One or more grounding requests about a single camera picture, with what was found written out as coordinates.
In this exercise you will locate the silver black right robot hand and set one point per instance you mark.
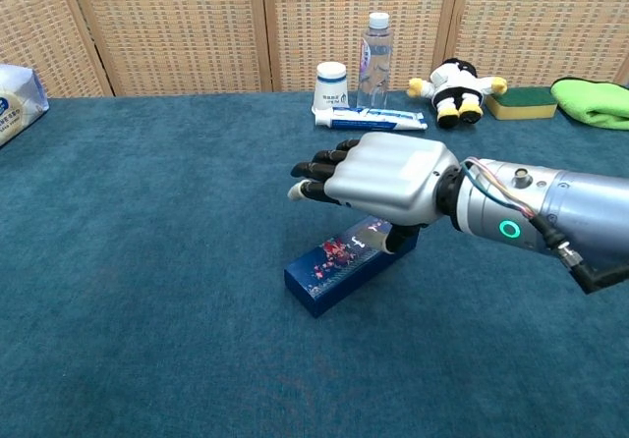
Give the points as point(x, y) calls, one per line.
point(393, 178)

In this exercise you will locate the blue folding glasses case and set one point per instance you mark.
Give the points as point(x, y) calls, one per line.
point(339, 271)

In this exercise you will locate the white blue toothpaste tube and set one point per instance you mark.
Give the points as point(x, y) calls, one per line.
point(368, 120)

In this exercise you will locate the black white plush toy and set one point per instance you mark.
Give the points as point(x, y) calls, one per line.
point(457, 84)

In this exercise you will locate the white upturned paper cup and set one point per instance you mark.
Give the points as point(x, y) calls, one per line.
point(330, 89)

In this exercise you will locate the clear plastic water bottle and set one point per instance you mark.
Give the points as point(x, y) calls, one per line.
point(376, 65)

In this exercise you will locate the yellow green scrub sponge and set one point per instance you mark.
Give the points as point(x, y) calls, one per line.
point(521, 104)

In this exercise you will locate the folded lime green cloth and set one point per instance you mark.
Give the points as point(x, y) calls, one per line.
point(599, 104)

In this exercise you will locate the woven bamboo folding screen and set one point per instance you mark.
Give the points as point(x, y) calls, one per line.
point(182, 30)

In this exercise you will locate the teal table carpet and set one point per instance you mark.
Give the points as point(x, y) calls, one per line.
point(147, 286)

